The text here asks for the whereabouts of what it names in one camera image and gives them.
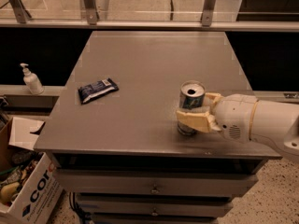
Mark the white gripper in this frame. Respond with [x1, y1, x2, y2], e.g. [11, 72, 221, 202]
[176, 92, 258, 143]

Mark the silver blue redbull can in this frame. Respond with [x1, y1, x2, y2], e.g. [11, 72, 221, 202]
[178, 80, 206, 135]

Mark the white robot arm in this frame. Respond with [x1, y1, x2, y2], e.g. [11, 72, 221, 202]
[176, 93, 299, 162]

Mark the grey drawer cabinet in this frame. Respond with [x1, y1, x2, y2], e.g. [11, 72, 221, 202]
[36, 32, 275, 224]

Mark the metal glass railing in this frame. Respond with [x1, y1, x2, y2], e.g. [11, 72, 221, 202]
[0, 0, 299, 33]

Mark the grey drawer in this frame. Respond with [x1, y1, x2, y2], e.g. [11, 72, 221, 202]
[77, 195, 233, 217]
[54, 169, 258, 197]

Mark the dark blue snack packet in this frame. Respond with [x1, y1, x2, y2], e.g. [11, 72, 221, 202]
[78, 78, 119, 105]

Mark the top grey drawer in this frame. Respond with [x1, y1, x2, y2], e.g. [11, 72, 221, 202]
[54, 169, 258, 197]

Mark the white pump dispenser bottle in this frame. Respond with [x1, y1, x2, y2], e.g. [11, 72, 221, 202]
[21, 63, 44, 95]

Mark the white cardboard box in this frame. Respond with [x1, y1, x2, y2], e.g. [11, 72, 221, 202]
[0, 117, 63, 224]

